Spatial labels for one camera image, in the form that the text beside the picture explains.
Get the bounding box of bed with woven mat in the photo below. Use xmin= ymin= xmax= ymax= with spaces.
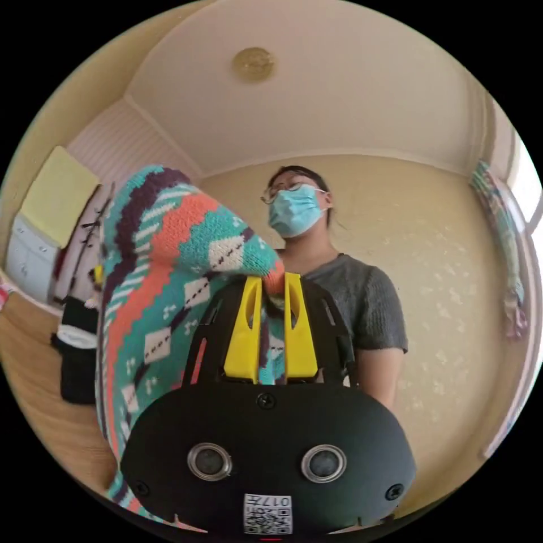
xmin=0 ymin=291 xmax=120 ymax=502

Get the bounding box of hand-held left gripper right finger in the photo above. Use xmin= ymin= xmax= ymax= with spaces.
xmin=283 ymin=271 xmax=319 ymax=381

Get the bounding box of round ceiling lamp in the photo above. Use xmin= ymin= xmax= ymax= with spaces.
xmin=230 ymin=46 xmax=277 ymax=84

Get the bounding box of patterned curtain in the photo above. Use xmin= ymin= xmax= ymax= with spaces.
xmin=468 ymin=160 xmax=530 ymax=341

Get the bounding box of green patterned knit sweater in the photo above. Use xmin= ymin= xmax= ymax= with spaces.
xmin=94 ymin=164 xmax=286 ymax=525

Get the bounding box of pile of clothes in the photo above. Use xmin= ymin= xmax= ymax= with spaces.
xmin=50 ymin=296 xmax=102 ymax=406

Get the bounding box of person's body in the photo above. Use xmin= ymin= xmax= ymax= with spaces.
xmin=260 ymin=165 xmax=410 ymax=409

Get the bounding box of white cupboard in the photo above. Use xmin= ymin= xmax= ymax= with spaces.
xmin=4 ymin=211 xmax=61 ymax=305

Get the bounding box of window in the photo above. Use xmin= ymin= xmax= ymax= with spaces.
xmin=507 ymin=137 xmax=543 ymax=240

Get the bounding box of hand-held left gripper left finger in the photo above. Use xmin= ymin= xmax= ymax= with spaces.
xmin=223 ymin=275 xmax=264 ymax=383

